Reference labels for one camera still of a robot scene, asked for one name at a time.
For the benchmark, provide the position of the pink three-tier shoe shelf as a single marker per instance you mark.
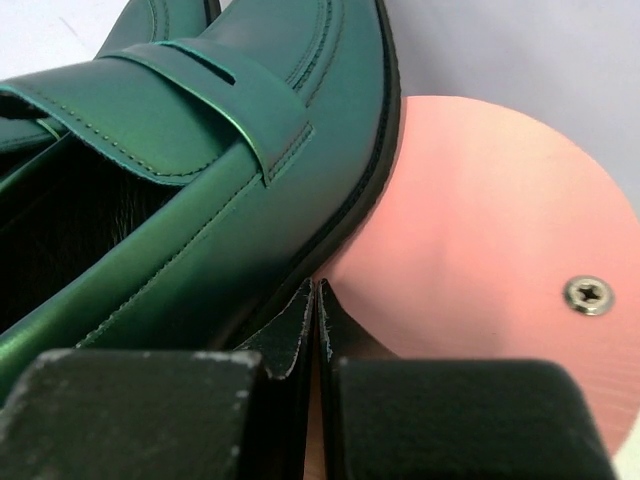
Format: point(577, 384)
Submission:
point(486, 215)

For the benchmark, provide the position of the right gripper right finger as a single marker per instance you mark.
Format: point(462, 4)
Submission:
point(391, 418)

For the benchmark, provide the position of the silver shelf screw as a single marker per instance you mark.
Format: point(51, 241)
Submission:
point(588, 295)

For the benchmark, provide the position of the green metallic loafer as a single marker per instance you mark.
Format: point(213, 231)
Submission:
point(200, 181)

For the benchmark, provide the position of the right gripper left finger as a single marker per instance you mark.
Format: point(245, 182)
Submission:
point(107, 414)

